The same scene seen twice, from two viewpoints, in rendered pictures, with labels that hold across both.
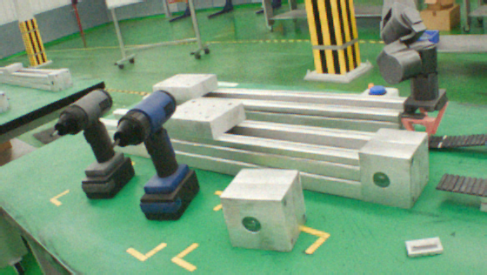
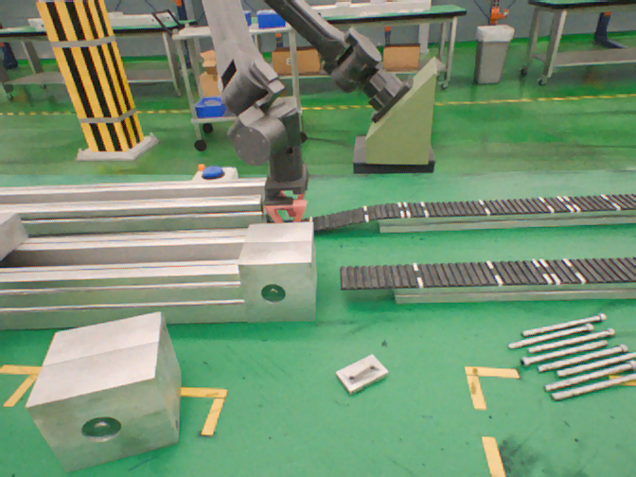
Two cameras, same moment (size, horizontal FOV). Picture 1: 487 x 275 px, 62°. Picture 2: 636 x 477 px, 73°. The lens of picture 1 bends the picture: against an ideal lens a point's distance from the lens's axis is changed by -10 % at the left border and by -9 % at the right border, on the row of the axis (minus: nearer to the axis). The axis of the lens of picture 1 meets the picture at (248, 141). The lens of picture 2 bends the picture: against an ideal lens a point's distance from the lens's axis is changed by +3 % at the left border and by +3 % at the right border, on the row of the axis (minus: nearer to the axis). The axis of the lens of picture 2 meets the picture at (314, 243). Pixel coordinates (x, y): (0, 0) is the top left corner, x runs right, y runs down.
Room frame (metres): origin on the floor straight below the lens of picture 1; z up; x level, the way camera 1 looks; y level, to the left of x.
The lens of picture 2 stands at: (0.26, 0.02, 1.16)
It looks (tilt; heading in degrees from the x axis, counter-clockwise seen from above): 32 degrees down; 321
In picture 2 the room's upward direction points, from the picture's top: 4 degrees counter-clockwise
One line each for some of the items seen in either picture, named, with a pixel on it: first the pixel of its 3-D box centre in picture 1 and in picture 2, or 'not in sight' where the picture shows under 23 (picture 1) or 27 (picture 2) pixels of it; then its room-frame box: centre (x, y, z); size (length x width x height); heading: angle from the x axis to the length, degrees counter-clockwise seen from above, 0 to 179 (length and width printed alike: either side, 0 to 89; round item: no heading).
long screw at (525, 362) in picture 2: not in sight; (564, 352); (0.35, -0.40, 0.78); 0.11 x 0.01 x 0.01; 63
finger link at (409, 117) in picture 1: (422, 124); (288, 209); (0.78, -0.35, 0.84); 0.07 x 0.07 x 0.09; 47
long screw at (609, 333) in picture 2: not in sight; (570, 342); (0.35, -0.42, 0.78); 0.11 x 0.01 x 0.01; 62
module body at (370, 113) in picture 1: (256, 111); (41, 219); (1.09, -0.04, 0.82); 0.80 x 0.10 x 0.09; 48
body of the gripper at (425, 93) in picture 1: (424, 87); (285, 164); (0.79, -0.37, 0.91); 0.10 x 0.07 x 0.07; 137
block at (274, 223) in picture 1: (268, 204); (119, 378); (0.62, -0.01, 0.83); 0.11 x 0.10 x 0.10; 153
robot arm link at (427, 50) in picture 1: (420, 58); (280, 128); (0.79, -0.36, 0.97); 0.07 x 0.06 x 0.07; 117
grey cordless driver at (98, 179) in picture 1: (90, 150); not in sight; (0.89, 0.34, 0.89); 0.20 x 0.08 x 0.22; 160
